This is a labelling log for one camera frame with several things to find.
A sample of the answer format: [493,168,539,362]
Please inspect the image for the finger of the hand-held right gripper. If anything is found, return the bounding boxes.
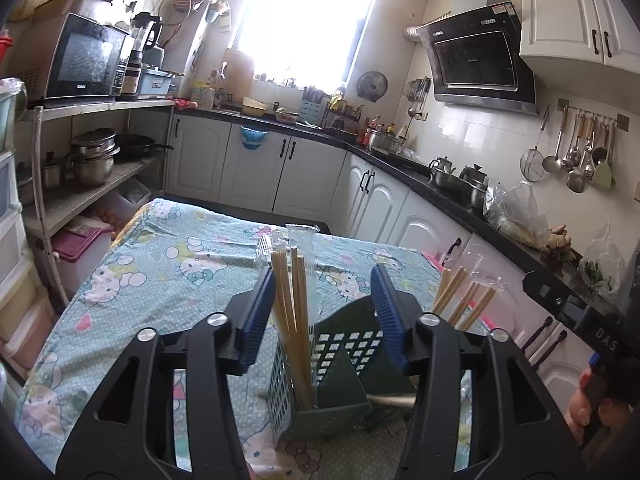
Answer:
[522,270,626,356]

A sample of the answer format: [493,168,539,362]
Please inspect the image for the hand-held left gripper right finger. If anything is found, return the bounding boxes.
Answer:
[370,264,586,480]

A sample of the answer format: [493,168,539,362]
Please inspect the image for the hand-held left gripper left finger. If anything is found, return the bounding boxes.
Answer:
[55,266,278,480]

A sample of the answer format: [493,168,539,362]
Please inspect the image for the green plastic utensil holder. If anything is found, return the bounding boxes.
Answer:
[260,294,426,443]

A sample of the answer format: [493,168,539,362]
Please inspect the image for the row of hanging kitchen utensils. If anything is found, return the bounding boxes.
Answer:
[520,100,631,195]

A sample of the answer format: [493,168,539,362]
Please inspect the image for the person's right hand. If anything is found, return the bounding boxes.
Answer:
[564,364,619,448]

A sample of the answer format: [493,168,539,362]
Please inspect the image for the wrapped plastic fork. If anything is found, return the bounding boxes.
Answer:
[256,236,274,281]

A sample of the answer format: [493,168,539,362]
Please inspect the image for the plastic bag of greens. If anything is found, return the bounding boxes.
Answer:
[579,221,628,303]

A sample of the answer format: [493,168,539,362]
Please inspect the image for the clear plastic utensil wrapper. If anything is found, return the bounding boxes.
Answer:
[286,223,319,311]

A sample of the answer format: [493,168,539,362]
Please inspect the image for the ginger root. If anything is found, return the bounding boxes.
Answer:
[546,224,575,252]

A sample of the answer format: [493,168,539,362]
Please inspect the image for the cartoon cat printed tablecloth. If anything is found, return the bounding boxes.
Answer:
[15,197,476,480]

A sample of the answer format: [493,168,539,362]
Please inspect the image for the steel basin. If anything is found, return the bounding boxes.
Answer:
[431,170,472,195]

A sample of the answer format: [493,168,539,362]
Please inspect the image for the clear plastic bag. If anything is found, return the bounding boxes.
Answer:
[484,181,550,250]

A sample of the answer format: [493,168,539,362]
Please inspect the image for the steel kettle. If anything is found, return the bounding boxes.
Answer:
[459,163,490,208]
[430,156,457,181]

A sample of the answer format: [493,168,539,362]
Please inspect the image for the blue hanging basket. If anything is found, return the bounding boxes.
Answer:
[239,124,269,152]

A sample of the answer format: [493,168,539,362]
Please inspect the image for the steel cooking pot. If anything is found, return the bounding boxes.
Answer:
[369,131,404,154]

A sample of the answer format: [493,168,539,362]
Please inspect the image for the pink storage bin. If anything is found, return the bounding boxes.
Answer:
[51,224,114,292]

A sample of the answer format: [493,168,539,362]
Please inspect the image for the black frying pan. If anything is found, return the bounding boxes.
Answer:
[115,133,175,162]

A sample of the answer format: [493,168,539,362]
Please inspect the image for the dish rack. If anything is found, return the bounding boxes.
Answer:
[322,102,364,134]

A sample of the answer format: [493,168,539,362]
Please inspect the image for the blue knife block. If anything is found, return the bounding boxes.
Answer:
[300,87,327,127]

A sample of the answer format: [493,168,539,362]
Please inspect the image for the metal shelf rack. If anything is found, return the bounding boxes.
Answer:
[20,99,177,311]

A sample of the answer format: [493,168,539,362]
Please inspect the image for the stacked steel pots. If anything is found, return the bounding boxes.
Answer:
[66,128,122,187]

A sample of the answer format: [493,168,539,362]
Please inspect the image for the small hanging kitchen tools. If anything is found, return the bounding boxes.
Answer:
[404,77,432,121]

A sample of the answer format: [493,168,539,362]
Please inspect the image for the small steel pot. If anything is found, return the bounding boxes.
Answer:
[42,152,64,187]

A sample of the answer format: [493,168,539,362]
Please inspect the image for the plastic drawer tower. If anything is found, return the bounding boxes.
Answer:
[0,77,57,378]

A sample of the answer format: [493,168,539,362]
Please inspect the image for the black range hood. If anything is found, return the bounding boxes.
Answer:
[415,4,539,117]

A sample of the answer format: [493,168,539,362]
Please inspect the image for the blender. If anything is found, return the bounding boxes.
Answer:
[120,11,164,99]

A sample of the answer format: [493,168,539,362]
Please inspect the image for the kitchen window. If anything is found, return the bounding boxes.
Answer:
[227,0,382,92]

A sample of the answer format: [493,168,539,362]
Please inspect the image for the black microwave oven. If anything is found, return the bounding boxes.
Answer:
[29,12,132,102]

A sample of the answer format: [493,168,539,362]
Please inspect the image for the white upper cabinet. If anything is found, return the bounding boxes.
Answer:
[519,0,640,67]

